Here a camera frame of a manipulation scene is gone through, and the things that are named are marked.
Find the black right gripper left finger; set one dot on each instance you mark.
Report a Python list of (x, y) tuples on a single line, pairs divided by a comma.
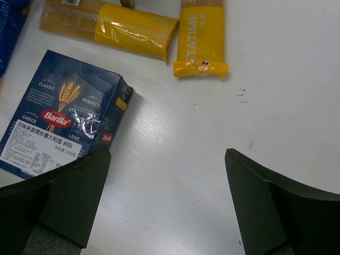
[(53, 213)]

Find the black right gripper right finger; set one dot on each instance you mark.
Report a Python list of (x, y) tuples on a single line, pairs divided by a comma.
[(278, 215)]

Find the blue Barilla pasta box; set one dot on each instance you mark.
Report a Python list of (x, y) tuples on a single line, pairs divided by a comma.
[(70, 109)]

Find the yellow Pastatime spaghetti pack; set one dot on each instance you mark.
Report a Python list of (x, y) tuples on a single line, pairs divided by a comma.
[(201, 40)]

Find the blue orange penne bag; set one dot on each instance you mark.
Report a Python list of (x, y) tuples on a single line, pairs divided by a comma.
[(13, 17)]

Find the yellow clear spaghetti bag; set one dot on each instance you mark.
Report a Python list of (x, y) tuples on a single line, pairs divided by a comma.
[(112, 25)]

